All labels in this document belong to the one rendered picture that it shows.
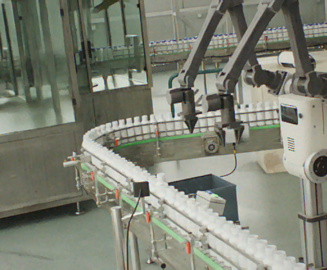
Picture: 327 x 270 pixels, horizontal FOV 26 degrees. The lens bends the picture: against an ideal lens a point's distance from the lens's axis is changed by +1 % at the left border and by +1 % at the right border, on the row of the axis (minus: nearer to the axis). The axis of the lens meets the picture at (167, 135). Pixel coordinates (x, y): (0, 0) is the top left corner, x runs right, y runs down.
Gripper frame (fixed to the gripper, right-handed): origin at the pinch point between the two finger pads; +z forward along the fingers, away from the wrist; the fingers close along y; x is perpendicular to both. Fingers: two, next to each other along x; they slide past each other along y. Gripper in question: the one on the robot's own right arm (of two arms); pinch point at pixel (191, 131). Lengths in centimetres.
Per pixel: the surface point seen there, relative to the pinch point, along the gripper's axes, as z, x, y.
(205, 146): 51, -136, -88
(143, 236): 53, -21, 20
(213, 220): 21, 56, 25
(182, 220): 30.1, 26.9, 23.1
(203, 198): 26.7, 17.0, 6.4
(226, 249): 28, 68, 28
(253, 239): 18, 86, 28
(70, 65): 7, -335, -67
